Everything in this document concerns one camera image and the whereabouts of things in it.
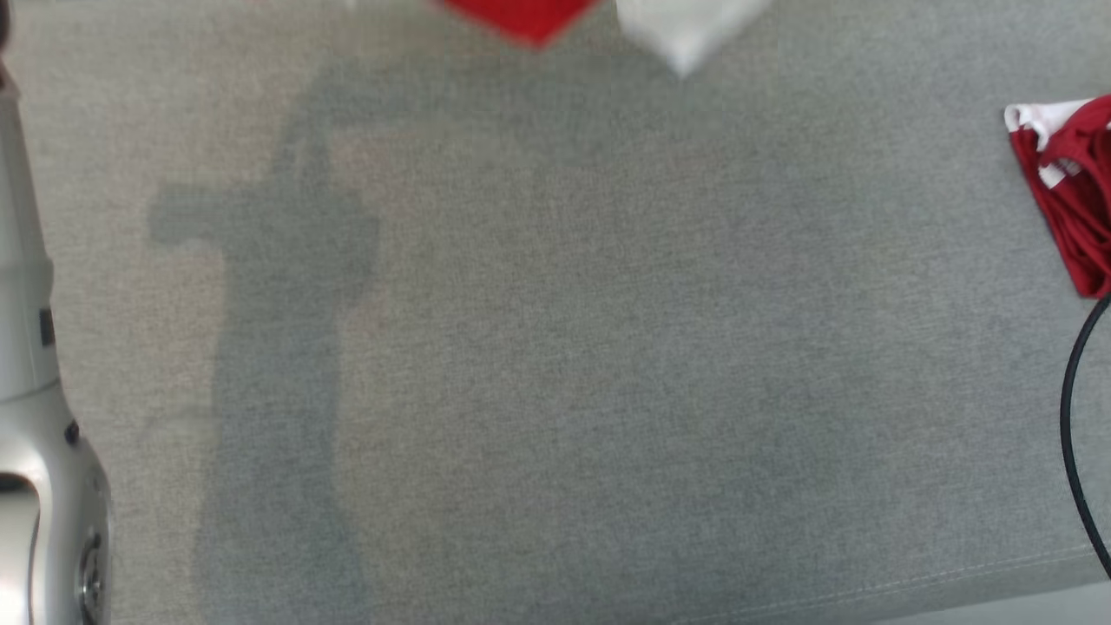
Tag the red white-striped shirt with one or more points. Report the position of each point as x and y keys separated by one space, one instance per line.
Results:
x=1072 y=200

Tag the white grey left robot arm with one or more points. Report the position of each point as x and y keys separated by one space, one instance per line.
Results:
x=35 y=451

